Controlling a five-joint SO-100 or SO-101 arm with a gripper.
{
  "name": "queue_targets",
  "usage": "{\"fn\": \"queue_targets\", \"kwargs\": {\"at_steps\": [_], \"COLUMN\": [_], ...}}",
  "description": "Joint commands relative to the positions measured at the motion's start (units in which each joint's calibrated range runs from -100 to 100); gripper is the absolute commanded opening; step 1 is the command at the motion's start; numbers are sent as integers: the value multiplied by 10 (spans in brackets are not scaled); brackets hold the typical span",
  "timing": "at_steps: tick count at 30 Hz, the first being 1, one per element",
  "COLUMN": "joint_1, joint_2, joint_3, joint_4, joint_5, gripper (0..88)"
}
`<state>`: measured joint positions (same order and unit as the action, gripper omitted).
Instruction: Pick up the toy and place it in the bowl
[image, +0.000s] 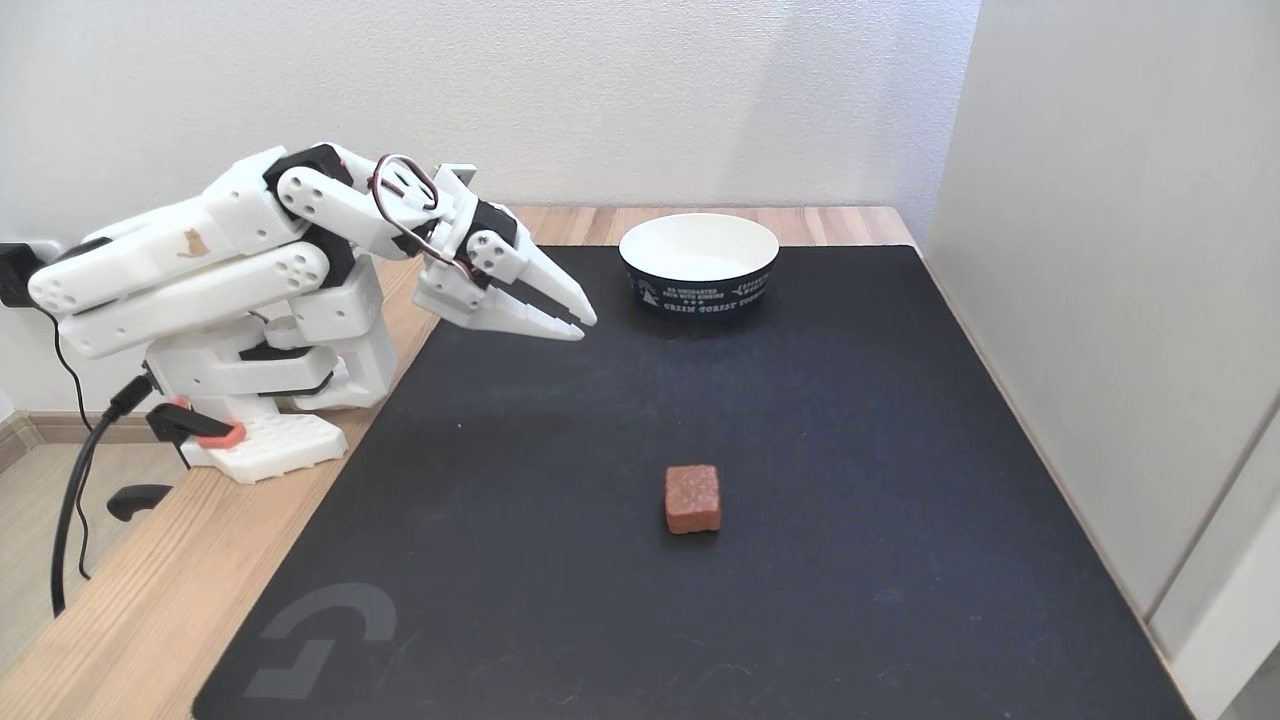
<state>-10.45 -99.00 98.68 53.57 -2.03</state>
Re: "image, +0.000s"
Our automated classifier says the brown cube toy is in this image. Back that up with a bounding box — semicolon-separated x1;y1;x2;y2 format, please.
664;463;723;535

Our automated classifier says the navy paper bowl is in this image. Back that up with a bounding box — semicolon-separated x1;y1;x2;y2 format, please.
618;212;781;318

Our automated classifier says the black orange table clamp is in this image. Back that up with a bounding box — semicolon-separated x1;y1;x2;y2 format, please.
107;397;248;523

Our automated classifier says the black desk mat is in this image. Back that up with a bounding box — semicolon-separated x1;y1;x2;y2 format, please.
190;243;1191;720

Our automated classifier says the black power adapter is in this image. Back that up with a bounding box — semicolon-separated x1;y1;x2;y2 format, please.
0;243;47;309

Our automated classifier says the white sliding door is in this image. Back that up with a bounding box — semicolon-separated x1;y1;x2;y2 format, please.
922;0;1280;720

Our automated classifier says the red white black servo wire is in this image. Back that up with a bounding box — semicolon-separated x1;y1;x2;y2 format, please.
371;154;477;282

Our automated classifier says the thin black adapter cable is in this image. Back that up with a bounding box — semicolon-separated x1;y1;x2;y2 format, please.
36;304;94;582

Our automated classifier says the thick black power cable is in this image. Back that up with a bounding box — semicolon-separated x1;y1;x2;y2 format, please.
51;374;157;617

